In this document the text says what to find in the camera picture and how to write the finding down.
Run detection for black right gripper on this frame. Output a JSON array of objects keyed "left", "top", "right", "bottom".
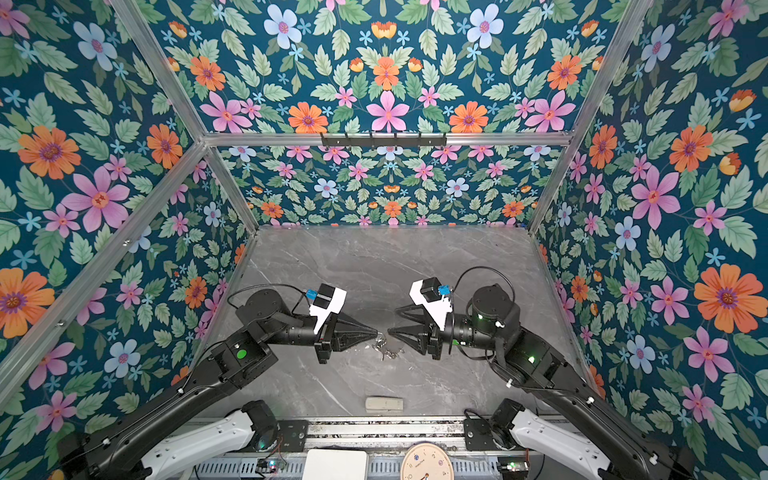
[{"left": 389, "top": 301, "right": 506, "bottom": 362}]

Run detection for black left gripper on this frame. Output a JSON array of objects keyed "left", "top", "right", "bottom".
[{"left": 263, "top": 301, "right": 380, "bottom": 365}]

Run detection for silver keys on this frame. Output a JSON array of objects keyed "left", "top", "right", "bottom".
[{"left": 372, "top": 333, "right": 404, "bottom": 361}]

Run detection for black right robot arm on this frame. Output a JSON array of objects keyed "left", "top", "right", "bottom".
[{"left": 388, "top": 278, "right": 695, "bottom": 479}]

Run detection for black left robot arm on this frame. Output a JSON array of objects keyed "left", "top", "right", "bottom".
[{"left": 57, "top": 284, "right": 378, "bottom": 479}]

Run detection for small white block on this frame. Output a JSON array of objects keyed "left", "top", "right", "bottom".
[{"left": 365, "top": 396, "right": 404, "bottom": 413}]

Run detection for white box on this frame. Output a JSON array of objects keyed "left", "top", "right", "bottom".
[{"left": 302, "top": 449, "right": 369, "bottom": 480}]

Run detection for round analog clock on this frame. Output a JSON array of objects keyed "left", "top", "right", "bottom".
[{"left": 400, "top": 442, "right": 455, "bottom": 480}]

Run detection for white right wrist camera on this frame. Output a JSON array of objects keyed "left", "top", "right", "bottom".
[{"left": 409, "top": 277, "right": 453, "bottom": 331}]

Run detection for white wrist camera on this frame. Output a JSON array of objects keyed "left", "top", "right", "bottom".
[
  {"left": 409, "top": 277, "right": 453, "bottom": 331},
  {"left": 306, "top": 283, "right": 347, "bottom": 334}
]

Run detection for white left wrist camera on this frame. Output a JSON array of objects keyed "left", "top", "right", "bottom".
[{"left": 306, "top": 283, "right": 347, "bottom": 334}]

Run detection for aluminium front rail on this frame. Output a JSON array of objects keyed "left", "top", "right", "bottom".
[{"left": 143, "top": 416, "right": 631, "bottom": 454}]

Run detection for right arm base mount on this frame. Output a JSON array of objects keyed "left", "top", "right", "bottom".
[{"left": 463, "top": 399, "right": 611, "bottom": 479}]

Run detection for black hook rail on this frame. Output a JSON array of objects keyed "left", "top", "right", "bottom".
[{"left": 320, "top": 133, "right": 448, "bottom": 148}]

